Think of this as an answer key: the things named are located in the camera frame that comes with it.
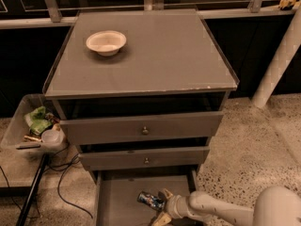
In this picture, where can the grey open bottom drawer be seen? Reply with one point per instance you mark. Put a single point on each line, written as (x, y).
(117, 193)

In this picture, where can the brass drawer knob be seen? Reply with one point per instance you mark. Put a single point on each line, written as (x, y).
(145, 131)
(146, 161)

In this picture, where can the brass top drawer knob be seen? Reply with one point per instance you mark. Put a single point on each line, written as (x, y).
(145, 131)

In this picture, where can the grey top drawer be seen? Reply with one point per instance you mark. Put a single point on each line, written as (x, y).
(128, 129)

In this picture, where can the black floor bar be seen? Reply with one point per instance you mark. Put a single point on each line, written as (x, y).
(32, 191)

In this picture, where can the grey drawer cabinet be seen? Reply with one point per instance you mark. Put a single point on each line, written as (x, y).
(170, 64)

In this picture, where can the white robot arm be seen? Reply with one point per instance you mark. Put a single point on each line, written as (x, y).
(275, 206)

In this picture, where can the grey middle drawer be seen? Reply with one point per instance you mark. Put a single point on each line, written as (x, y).
(124, 160)

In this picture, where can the brass middle drawer knob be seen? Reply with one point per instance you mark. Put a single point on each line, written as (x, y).
(146, 161)

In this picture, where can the yellow object on ledge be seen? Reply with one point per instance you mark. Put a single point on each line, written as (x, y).
(287, 4)

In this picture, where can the crushed redbull can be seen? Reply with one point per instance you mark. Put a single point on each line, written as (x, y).
(151, 201)

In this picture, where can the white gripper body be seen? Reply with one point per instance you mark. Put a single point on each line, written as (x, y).
(174, 206)

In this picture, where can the green chip bag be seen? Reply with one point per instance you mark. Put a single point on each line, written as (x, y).
(36, 121)

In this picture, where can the clear plastic cup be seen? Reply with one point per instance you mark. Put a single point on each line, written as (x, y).
(50, 136)

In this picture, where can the white paper bowl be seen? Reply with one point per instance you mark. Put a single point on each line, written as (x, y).
(106, 43)

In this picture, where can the metal railing frame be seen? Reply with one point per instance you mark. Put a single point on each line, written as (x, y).
(48, 13)

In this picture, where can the clear plastic bin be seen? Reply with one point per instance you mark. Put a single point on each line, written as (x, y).
(18, 136)

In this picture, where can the white slanted pillar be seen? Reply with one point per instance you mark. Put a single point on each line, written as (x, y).
(281, 60)

